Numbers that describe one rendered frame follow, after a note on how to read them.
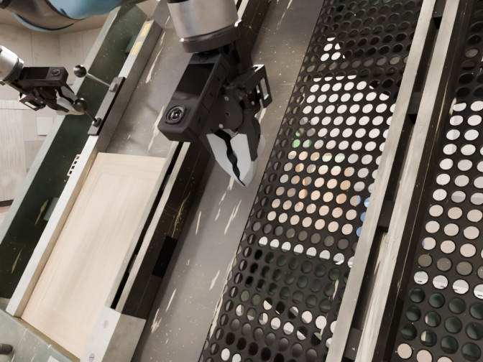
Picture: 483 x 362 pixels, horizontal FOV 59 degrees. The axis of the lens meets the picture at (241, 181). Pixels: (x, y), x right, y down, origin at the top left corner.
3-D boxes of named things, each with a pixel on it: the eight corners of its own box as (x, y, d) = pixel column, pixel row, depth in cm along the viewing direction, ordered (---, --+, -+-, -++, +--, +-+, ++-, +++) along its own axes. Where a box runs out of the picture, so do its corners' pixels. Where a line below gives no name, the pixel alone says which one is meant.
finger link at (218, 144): (260, 167, 63) (246, 111, 59) (241, 190, 59) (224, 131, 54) (242, 166, 65) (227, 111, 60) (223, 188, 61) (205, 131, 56)
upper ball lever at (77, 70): (113, 96, 130) (70, 75, 126) (118, 86, 131) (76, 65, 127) (115, 93, 126) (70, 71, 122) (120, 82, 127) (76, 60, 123)
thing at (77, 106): (90, 127, 126) (67, 105, 113) (95, 116, 127) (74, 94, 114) (101, 131, 125) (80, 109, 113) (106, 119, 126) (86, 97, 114)
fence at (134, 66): (19, 313, 115) (5, 310, 112) (153, 30, 140) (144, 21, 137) (26, 318, 112) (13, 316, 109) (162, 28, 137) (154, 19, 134)
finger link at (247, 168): (279, 169, 62) (265, 110, 57) (261, 192, 58) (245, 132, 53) (260, 167, 63) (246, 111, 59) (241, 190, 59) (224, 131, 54)
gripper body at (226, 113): (275, 105, 58) (256, 15, 52) (246, 136, 52) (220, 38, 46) (228, 106, 62) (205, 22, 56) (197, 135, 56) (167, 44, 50)
